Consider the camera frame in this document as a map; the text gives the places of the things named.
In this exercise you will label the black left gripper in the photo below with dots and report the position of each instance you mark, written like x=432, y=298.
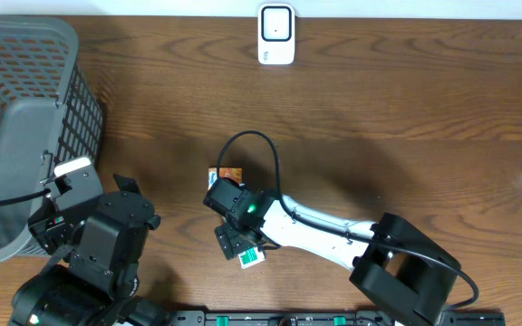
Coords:
x=47, y=230

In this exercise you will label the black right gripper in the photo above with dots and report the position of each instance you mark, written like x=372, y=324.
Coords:
x=229, y=240

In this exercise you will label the orange small packet box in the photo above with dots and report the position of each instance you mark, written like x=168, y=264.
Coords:
x=235, y=174

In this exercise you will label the white medicine box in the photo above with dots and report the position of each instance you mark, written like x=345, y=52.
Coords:
x=251, y=256

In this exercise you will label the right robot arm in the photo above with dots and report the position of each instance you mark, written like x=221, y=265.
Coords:
x=392, y=262

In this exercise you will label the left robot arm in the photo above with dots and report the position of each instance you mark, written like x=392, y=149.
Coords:
x=95, y=240

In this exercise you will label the white barcode scanner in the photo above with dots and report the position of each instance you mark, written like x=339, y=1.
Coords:
x=275, y=34

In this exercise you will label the grey plastic mesh basket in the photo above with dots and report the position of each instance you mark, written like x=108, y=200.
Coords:
x=48, y=115

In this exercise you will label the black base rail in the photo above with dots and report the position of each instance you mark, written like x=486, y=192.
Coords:
x=357, y=318

